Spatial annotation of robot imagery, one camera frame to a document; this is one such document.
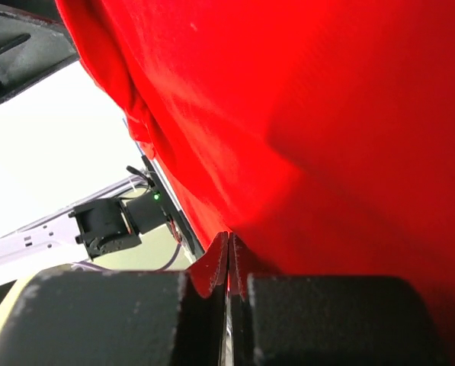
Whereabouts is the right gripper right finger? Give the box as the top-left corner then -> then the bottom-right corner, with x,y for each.
229,232 -> 451,366

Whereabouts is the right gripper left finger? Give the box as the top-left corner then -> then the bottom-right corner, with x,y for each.
0,231 -> 230,366

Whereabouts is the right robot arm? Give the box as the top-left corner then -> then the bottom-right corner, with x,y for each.
0,178 -> 450,365

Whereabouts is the red t shirt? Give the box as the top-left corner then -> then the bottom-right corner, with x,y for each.
57,1 -> 455,365

